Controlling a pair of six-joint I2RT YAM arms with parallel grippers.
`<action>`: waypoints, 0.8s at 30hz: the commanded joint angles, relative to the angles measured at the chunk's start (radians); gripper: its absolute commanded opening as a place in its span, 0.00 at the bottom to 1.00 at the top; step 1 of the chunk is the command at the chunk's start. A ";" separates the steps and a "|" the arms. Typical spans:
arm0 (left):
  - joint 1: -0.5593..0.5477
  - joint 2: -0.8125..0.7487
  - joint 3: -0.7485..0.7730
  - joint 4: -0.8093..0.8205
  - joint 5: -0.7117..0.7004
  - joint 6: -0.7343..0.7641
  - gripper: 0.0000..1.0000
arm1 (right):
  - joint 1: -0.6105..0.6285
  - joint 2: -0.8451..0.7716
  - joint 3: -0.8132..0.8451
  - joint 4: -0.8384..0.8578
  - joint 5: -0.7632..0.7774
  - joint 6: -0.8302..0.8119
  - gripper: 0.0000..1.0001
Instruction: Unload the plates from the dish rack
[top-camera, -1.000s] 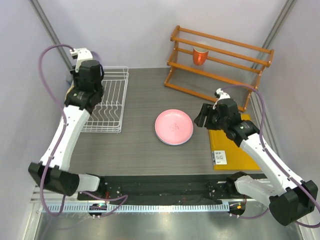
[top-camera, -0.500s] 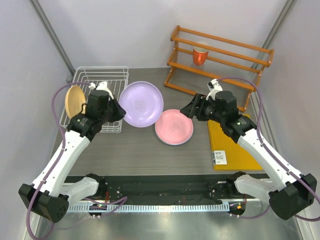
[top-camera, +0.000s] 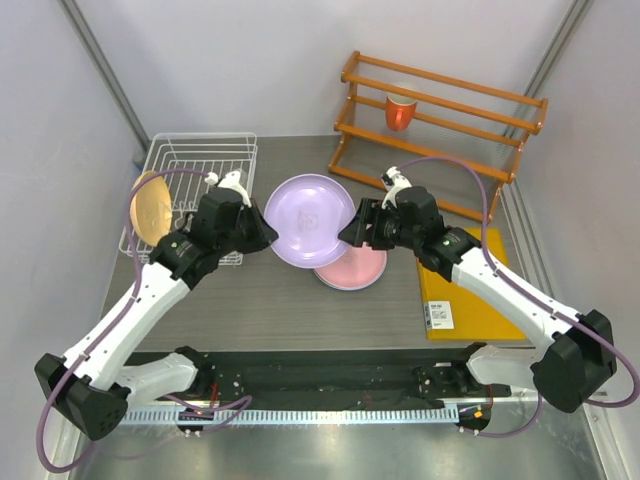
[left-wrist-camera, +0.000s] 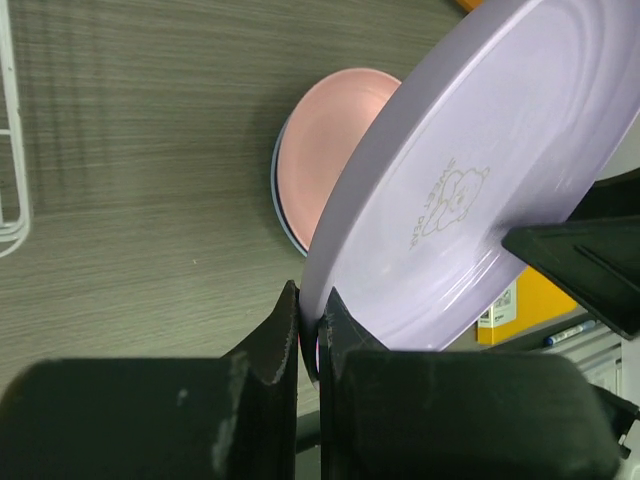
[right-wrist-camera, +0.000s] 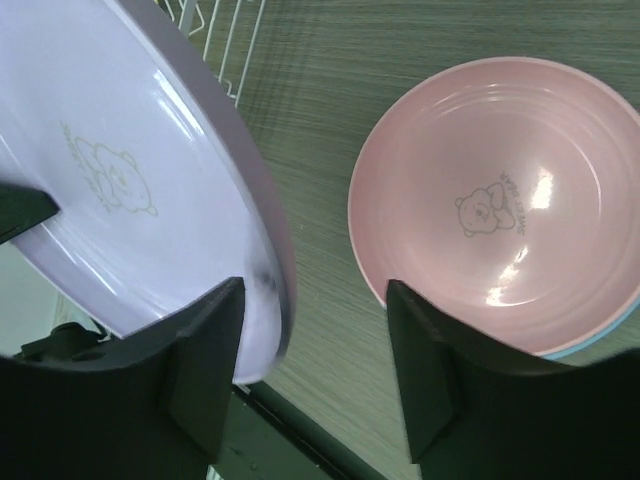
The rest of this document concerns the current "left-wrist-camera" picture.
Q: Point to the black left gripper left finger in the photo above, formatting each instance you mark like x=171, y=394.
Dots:
x=232, y=417

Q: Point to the white wire dish rack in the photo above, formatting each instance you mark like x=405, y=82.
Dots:
x=14, y=233

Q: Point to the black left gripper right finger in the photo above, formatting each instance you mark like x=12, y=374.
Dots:
x=389, y=414

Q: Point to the pink plate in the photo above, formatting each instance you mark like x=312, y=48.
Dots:
x=323, y=131

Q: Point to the blue plate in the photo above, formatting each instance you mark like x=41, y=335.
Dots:
x=275, y=194

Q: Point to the purple plate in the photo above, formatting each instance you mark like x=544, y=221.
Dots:
x=507, y=122

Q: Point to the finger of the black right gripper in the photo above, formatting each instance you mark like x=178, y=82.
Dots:
x=594, y=255

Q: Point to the blue marker pen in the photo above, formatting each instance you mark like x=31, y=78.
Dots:
x=569, y=333

